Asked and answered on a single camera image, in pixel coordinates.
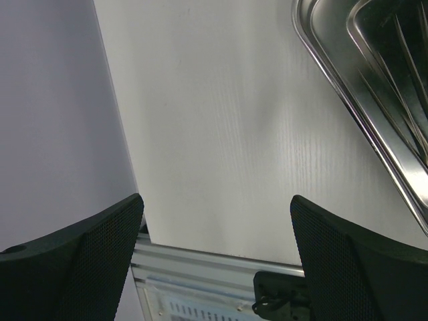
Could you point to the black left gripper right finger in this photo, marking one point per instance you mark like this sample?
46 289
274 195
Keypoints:
353 273

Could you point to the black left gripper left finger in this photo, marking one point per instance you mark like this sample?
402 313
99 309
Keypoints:
75 273

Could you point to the stainless steel tray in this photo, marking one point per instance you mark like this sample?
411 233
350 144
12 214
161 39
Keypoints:
374 54

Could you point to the aluminium front rail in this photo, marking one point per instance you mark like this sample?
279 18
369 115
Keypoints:
200 270

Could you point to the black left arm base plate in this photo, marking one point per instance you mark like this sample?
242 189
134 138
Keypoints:
281 297

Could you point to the white slotted cable duct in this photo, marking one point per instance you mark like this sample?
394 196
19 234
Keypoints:
175 309

